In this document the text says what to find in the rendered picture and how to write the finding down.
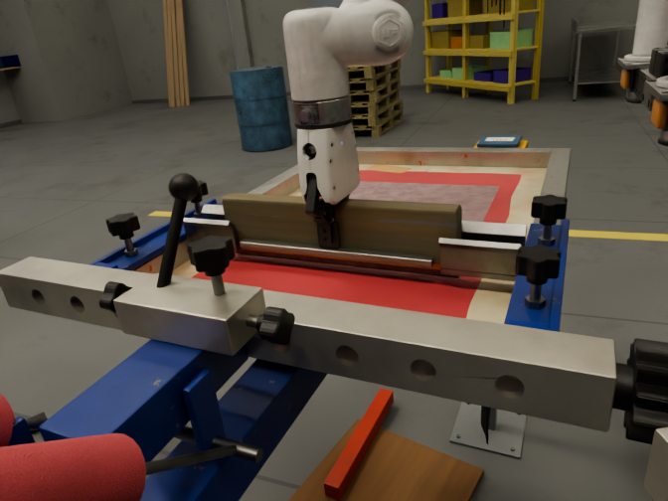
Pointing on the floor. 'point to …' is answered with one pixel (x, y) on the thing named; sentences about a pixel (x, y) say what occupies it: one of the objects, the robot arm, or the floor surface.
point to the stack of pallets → (375, 97)
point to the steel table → (596, 67)
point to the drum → (261, 107)
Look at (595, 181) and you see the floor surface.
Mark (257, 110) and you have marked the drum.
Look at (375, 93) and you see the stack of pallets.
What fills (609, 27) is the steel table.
